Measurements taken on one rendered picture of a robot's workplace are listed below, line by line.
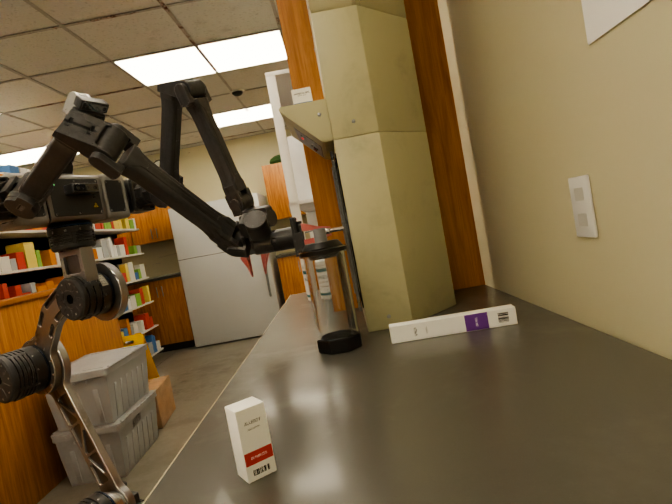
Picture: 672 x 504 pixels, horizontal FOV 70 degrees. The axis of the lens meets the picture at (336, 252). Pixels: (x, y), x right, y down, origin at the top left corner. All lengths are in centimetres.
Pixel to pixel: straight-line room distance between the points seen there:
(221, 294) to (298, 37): 493
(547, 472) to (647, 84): 54
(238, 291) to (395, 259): 513
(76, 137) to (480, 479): 98
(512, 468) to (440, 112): 123
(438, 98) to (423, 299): 67
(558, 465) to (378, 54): 99
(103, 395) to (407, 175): 239
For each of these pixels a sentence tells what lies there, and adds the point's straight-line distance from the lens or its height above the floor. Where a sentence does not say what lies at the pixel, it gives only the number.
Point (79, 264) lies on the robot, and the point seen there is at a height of 124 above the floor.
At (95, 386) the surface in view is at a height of 56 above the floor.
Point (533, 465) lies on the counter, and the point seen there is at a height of 94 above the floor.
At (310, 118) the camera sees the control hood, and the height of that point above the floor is 147.
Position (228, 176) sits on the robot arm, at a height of 143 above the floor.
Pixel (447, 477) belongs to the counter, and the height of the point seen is 94.
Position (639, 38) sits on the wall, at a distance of 84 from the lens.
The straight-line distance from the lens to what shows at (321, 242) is 103.
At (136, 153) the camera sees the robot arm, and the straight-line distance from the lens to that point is 119.
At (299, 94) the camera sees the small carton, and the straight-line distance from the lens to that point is 130.
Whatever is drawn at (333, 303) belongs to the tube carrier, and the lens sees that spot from 103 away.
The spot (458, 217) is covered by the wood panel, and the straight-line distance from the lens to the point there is 158.
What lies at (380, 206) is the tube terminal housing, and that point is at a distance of 117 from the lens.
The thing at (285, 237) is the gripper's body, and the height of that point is 120.
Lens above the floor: 121
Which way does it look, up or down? 3 degrees down
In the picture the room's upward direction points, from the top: 10 degrees counter-clockwise
